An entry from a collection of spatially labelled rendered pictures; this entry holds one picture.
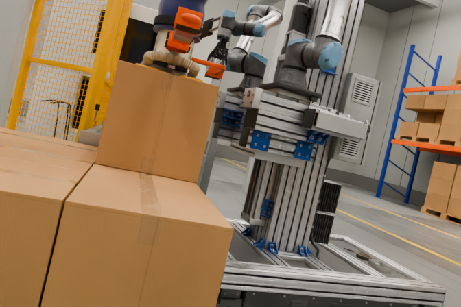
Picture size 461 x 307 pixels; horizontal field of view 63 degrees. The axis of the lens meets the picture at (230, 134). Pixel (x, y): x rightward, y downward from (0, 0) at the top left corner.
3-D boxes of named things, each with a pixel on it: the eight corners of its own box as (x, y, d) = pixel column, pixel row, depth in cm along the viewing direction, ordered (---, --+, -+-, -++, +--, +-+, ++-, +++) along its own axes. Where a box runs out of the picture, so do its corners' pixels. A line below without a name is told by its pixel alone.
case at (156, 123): (105, 148, 197) (122, 75, 197) (179, 163, 208) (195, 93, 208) (94, 164, 139) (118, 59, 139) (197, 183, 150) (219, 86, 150)
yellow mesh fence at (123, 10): (86, 169, 424) (128, -10, 424) (95, 171, 427) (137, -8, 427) (68, 190, 311) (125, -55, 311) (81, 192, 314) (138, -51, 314)
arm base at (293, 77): (296, 93, 186) (300, 74, 186) (311, 92, 172) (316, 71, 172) (269, 85, 181) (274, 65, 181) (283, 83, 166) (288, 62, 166)
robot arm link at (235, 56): (241, 64, 218) (272, 1, 240) (219, 61, 223) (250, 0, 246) (245, 78, 227) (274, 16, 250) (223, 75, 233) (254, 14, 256)
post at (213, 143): (187, 229, 279) (217, 99, 279) (196, 230, 281) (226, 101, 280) (188, 231, 272) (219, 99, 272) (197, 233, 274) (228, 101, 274)
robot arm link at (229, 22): (239, 14, 209) (233, 8, 201) (234, 33, 209) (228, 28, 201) (226, 14, 212) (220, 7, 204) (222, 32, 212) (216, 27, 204)
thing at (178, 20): (172, 29, 117) (176, 13, 117) (195, 35, 119) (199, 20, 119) (175, 22, 109) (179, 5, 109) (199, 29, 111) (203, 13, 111)
